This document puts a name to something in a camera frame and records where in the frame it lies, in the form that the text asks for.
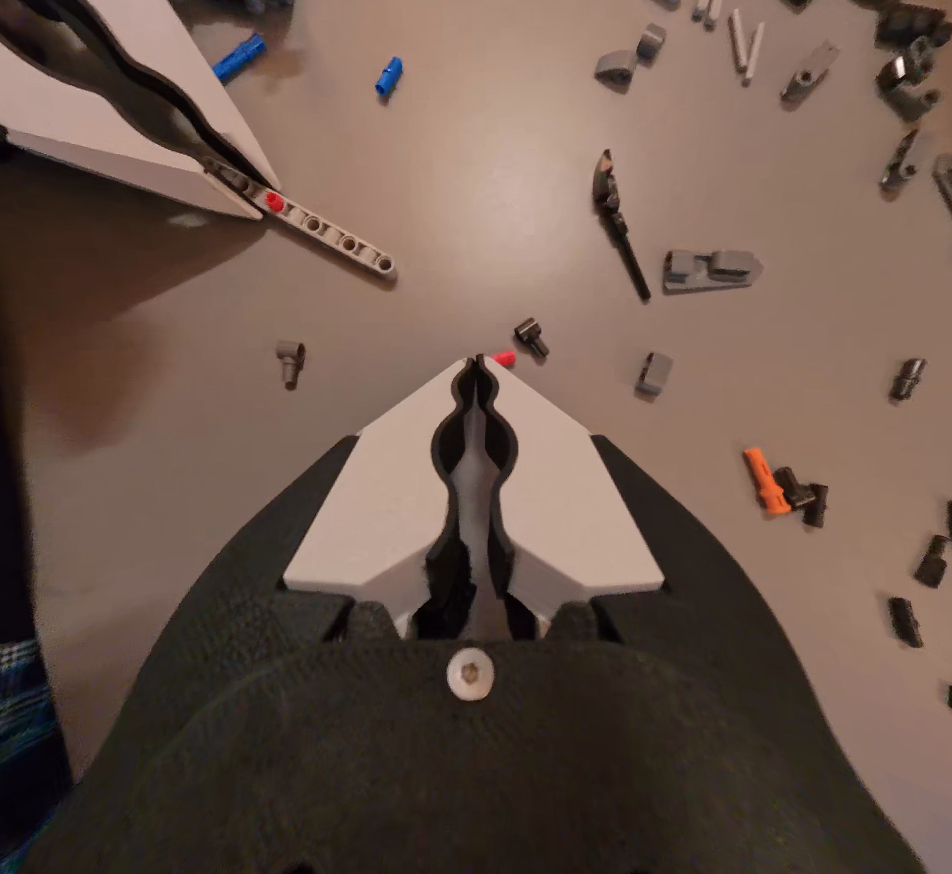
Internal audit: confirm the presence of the grey lego panel piece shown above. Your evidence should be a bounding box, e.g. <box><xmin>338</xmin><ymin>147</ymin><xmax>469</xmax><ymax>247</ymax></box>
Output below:
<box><xmin>662</xmin><ymin>248</ymin><xmax>765</xmax><ymax>295</ymax></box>

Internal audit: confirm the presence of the long blue lego pin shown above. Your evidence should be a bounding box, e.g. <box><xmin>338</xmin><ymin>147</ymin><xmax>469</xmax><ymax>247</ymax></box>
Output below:
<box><xmin>212</xmin><ymin>32</ymin><xmax>267</xmax><ymax>83</ymax></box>

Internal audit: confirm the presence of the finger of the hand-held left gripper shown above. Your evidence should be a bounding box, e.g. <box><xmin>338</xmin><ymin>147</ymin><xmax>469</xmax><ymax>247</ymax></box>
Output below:
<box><xmin>0</xmin><ymin>0</ymin><xmax>282</xmax><ymax>193</ymax></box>
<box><xmin>0</xmin><ymin>0</ymin><xmax>267</xmax><ymax>222</ymax></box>

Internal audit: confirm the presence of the small grey lego piece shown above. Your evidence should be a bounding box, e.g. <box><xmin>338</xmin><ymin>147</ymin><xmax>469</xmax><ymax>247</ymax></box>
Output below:
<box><xmin>634</xmin><ymin>351</ymin><xmax>675</xmax><ymax>397</ymax></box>

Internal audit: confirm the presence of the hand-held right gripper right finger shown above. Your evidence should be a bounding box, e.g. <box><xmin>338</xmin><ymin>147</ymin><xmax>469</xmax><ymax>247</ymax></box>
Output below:
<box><xmin>478</xmin><ymin>355</ymin><xmax>666</xmax><ymax>639</ymax></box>

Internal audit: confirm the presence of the long black lego piece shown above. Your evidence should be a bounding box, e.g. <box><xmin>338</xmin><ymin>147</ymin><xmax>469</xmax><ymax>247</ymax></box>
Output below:
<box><xmin>592</xmin><ymin>149</ymin><xmax>653</xmax><ymax>304</ymax></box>

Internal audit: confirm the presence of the grey lego beam with holes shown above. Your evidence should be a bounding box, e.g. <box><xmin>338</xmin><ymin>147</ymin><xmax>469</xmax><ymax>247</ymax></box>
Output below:
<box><xmin>202</xmin><ymin>154</ymin><xmax>399</xmax><ymax>285</ymax></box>

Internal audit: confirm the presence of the black grey lego piece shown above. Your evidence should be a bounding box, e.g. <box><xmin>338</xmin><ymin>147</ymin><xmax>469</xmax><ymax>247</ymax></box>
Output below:
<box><xmin>880</xmin><ymin>128</ymin><xmax>931</xmax><ymax>194</ymax></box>

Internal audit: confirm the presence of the orange lego pin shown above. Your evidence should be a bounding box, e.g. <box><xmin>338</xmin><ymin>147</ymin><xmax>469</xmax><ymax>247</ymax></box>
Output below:
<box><xmin>742</xmin><ymin>447</ymin><xmax>789</xmax><ymax>516</ymax></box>

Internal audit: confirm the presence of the grey lego piece with hole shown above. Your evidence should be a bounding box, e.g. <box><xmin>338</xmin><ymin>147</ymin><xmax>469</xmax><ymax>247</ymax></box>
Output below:
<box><xmin>779</xmin><ymin>40</ymin><xmax>841</xmax><ymax>103</ymax></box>

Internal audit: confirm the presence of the person's plaid shirt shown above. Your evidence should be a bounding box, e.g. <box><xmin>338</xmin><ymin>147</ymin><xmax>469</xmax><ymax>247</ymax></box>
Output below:
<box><xmin>0</xmin><ymin>638</ymin><xmax>71</xmax><ymax>874</ymax></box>

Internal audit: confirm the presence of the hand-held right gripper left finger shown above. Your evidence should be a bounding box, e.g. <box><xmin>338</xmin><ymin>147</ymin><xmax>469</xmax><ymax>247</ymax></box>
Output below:
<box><xmin>283</xmin><ymin>357</ymin><xmax>478</xmax><ymax>639</ymax></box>

